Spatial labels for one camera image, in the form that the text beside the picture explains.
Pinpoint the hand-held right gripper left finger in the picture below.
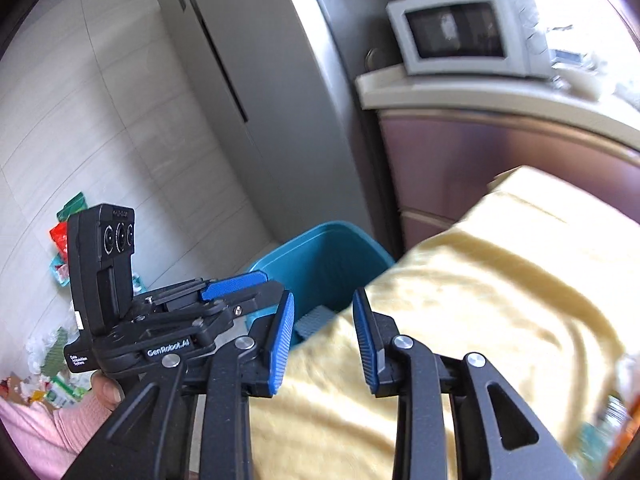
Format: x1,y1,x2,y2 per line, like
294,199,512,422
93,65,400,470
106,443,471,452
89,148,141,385
62,290,296,480

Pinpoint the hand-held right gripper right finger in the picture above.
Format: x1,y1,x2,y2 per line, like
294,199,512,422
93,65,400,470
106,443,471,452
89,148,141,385
351,287,588,480

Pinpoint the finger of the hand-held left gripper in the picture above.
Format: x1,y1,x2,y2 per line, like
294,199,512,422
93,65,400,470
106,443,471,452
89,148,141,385
220,282,287,328
201,270,271,303

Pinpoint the blue plastic bin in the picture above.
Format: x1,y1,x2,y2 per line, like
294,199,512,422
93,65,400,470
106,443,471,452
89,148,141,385
248,221,396,347

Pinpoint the person's left forearm pink sleeve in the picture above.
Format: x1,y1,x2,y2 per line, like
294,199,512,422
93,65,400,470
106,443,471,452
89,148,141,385
0,394,115,478

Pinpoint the person's left hand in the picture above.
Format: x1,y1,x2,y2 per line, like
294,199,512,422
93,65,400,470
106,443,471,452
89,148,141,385
91,374,124,407

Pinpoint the blue patterned bag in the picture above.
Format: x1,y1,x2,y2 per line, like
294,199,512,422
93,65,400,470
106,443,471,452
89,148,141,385
49,255,72,289

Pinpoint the grey ribbed piece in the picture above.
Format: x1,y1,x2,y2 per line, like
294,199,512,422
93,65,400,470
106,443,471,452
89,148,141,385
294,309,334,339

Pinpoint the red plastic bag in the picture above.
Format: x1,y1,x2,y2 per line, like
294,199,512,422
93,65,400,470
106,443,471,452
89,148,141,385
49,222,72,262

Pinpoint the green plastic bag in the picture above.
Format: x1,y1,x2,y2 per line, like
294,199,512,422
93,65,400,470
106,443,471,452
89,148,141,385
56,191,89,224

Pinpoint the pile of food packets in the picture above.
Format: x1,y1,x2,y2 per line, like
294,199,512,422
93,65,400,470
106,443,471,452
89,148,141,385
0,326,93,407

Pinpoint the yellow cloth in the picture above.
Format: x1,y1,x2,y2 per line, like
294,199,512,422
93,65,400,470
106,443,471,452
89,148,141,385
248,165,640,480

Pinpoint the grey refrigerator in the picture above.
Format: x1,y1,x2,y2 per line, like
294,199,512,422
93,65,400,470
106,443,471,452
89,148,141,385
159,0,401,261

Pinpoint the kitchen counter cabinet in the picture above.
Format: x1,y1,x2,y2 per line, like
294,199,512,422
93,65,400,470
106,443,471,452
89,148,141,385
355,62,640,253

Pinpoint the plastic bottle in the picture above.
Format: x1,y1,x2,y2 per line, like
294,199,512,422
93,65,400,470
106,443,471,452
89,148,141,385
575,394,627,467

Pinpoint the orange packet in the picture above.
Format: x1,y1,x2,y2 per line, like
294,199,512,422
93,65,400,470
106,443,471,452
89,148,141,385
606,410,640,477

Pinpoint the white microwave oven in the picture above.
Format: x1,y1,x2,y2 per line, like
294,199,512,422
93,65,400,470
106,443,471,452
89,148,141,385
386,0,557,79

